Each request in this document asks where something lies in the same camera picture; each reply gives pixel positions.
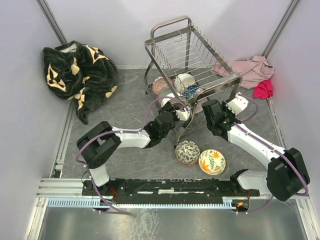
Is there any aluminium frame rail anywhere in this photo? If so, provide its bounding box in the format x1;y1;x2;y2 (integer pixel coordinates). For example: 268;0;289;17
25;178;320;240

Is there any blue triangle patterned bowl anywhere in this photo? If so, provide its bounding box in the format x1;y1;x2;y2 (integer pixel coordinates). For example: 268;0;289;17
181;84;201;100

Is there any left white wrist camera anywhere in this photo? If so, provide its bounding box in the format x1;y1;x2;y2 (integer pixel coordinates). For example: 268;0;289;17
175;110;190;122

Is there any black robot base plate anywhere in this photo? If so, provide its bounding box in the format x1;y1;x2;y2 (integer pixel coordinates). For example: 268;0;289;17
98;178;260;204

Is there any dusty pink cloth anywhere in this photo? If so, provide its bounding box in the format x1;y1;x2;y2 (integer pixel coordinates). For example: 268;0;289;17
211;55;275;90

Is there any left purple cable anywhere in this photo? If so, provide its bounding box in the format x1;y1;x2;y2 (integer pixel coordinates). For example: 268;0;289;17
76;96;191;215

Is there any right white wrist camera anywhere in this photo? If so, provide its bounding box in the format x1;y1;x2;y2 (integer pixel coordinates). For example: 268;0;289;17
226;92;249;116

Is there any stainless steel dish rack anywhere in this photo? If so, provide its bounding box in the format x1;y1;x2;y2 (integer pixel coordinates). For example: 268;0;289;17
144;15;243;144

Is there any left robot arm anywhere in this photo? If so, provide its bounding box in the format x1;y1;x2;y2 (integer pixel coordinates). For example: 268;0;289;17
76;102;180;195

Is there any yellow floral bowl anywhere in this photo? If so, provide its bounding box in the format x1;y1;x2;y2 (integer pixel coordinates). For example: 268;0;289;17
198;149;226;176

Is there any purple cable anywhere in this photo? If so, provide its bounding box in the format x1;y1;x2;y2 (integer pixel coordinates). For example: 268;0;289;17
234;96;310;215
76;96;191;215

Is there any red patterned bowl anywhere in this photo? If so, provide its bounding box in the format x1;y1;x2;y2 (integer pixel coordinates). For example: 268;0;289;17
152;76;168;96

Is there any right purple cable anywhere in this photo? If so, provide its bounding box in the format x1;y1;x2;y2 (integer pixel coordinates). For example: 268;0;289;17
234;96;310;215

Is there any light blue cable duct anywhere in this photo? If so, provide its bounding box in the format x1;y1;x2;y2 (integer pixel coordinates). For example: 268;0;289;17
47;197;238;210

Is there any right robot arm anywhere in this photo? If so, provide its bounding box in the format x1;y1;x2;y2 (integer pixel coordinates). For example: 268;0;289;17
202;100;310;202

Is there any white scalloped bowl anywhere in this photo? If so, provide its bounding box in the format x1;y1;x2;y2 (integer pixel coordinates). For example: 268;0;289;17
158;88;181;108

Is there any magenta cloth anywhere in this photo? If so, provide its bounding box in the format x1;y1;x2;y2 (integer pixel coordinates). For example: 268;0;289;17
253;79;274;99

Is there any black and cream blanket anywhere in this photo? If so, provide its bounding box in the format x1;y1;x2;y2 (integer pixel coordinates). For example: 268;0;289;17
43;40;119;125

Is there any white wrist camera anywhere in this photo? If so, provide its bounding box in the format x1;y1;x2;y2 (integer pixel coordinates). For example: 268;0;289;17
175;110;190;122
226;92;249;116

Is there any black leaf patterned bowl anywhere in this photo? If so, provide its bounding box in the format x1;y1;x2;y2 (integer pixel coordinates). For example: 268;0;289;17
174;140;200;166

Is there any plain white bowl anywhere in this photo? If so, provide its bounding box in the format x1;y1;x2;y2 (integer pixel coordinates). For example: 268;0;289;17
173;73;196;93

